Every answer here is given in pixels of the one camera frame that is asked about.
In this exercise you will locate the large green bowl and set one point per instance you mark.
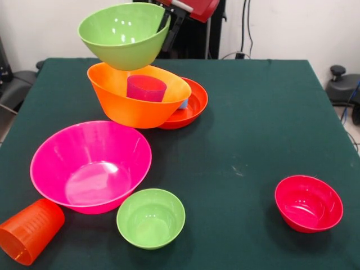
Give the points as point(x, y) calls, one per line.
point(121, 53)

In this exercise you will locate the red-orange bowl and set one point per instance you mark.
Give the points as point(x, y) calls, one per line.
point(194, 109)

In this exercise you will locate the red-orange cup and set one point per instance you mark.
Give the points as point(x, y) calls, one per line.
point(31, 227)

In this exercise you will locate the black pedestal leg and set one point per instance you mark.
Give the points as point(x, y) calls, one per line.
point(17, 87)
point(341, 90)

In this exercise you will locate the large orange bowl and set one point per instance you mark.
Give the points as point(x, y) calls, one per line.
point(129, 112)

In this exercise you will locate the small pink bowl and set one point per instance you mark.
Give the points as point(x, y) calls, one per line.
point(308, 205)

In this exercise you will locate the blue cup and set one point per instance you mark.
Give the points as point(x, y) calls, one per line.
point(184, 104)

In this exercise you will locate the large pink bowl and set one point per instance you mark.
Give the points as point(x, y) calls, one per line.
point(90, 168)

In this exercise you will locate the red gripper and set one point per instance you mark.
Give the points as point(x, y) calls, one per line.
point(202, 8)

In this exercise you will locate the purple cup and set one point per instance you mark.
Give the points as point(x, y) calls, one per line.
point(146, 90)

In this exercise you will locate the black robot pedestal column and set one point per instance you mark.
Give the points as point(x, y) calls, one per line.
point(197, 42)

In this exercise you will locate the dark green table cloth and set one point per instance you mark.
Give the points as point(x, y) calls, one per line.
point(225, 239)

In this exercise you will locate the small green bowl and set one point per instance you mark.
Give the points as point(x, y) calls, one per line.
point(150, 222)

